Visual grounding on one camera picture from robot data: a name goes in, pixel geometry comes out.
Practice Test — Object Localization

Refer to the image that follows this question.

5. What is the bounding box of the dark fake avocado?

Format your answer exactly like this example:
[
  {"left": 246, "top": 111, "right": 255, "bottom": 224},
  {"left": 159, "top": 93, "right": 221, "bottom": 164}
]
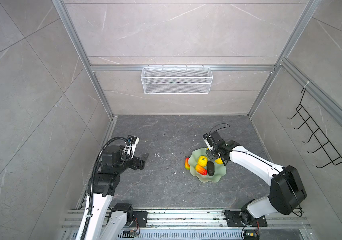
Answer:
[{"left": 206, "top": 161, "right": 215, "bottom": 176}]

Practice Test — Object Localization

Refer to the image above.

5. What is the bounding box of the yellow fake lemon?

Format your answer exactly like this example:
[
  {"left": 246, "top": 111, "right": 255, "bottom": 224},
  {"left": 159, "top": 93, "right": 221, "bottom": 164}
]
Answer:
[{"left": 198, "top": 156, "right": 208, "bottom": 168}]

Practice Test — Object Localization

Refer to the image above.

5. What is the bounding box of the green wavy fruit bowl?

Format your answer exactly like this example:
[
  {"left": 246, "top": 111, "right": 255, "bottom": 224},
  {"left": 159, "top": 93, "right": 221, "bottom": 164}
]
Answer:
[{"left": 185, "top": 148, "right": 227, "bottom": 183}]

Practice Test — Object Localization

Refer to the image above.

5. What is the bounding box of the red yellow fake mango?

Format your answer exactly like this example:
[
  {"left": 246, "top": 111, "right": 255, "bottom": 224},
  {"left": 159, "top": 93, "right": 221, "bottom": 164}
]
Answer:
[{"left": 195, "top": 165, "right": 208, "bottom": 176}]

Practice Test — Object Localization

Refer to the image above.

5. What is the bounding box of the yellow fake banana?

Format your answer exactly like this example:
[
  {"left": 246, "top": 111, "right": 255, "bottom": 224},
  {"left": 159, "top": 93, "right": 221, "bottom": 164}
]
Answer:
[{"left": 215, "top": 158, "right": 223, "bottom": 165}]

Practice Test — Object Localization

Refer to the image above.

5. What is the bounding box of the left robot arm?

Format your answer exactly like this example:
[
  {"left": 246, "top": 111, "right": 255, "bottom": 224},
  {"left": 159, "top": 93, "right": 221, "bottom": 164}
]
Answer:
[{"left": 76, "top": 146, "right": 149, "bottom": 240}]

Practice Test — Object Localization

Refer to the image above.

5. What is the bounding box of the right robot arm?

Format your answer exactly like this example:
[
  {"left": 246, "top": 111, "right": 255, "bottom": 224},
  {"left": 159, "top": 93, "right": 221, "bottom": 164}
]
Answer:
[{"left": 203, "top": 132, "right": 307, "bottom": 226}]

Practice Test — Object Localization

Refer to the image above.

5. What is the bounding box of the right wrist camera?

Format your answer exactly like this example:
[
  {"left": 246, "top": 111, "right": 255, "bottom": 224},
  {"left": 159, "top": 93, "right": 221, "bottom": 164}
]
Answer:
[{"left": 203, "top": 134, "right": 215, "bottom": 151}]

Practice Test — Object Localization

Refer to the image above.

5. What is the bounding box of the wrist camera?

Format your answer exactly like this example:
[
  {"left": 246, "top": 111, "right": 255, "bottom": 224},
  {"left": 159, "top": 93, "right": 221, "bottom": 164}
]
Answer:
[
  {"left": 203, "top": 134, "right": 215, "bottom": 151},
  {"left": 124, "top": 135, "right": 140, "bottom": 159}
]

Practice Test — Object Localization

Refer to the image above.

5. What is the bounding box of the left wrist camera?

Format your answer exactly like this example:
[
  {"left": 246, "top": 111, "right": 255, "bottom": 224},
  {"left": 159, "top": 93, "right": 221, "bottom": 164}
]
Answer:
[{"left": 124, "top": 135, "right": 140, "bottom": 159}]

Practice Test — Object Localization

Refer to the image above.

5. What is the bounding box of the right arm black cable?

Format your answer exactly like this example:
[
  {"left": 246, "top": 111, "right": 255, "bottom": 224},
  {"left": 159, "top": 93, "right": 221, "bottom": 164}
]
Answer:
[{"left": 208, "top": 123, "right": 231, "bottom": 136}]

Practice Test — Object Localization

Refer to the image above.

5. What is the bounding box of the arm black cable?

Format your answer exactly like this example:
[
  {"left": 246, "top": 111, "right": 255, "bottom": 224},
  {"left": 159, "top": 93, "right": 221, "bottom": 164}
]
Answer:
[
  {"left": 79, "top": 136, "right": 130, "bottom": 240},
  {"left": 208, "top": 123, "right": 231, "bottom": 136}
]

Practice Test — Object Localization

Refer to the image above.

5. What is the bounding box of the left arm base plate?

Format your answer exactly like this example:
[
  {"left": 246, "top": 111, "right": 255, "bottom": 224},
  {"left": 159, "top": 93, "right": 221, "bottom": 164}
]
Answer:
[{"left": 124, "top": 211, "right": 148, "bottom": 228}]

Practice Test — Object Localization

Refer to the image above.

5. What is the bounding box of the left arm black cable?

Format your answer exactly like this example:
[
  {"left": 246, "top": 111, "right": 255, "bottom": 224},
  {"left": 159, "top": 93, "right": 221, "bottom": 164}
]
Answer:
[{"left": 79, "top": 136, "right": 130, "bottom": 240}]

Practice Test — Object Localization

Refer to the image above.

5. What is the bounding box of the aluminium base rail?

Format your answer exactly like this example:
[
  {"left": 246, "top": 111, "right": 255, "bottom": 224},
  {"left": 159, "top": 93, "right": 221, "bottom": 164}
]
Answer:
[{"left": 58, "top": 208, "right": 314, "bottom": 240}]

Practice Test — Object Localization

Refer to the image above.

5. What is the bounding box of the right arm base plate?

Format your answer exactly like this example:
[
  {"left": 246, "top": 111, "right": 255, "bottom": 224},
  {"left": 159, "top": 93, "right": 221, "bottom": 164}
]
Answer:
[{"left": 224, "top": 210, "right": 268, "bottom": 227}]

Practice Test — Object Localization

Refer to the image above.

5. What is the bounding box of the white wire mesh basket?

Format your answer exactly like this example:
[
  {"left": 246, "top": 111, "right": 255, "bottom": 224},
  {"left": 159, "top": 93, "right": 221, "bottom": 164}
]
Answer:
[{"left": 141, "top": 67, "right": 214, "bottom": 95}]

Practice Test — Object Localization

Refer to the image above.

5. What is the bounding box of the black wire hook rack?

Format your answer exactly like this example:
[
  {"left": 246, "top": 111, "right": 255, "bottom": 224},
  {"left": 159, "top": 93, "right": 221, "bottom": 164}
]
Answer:
[{"left": 287, "top": 88, "right": 342, "bottom": 169}]

